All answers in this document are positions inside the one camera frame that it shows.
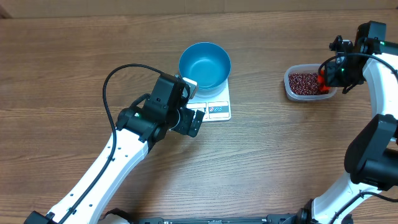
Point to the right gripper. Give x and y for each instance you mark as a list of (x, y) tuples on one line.
[(330, 71)]

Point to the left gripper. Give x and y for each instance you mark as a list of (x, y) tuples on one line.
[(187, 116)]

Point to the red scoop blue handle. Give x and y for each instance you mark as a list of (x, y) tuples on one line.
[(322, 88)]

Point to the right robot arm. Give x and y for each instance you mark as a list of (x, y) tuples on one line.
[(370, 166)]

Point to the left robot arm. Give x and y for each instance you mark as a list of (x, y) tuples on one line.
[(138, 128)]

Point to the white digital kitchen scale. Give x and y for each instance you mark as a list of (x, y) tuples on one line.
[(214, 103)]

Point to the blue bowl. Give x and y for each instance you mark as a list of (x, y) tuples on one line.
[(206, 63)]

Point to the red beans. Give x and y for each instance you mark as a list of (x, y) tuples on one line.
[(304, 83)]

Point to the clear plastic container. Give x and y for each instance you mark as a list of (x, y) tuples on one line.
[(305, 68)]

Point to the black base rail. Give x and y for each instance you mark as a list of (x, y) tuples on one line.
[(217, 220)]

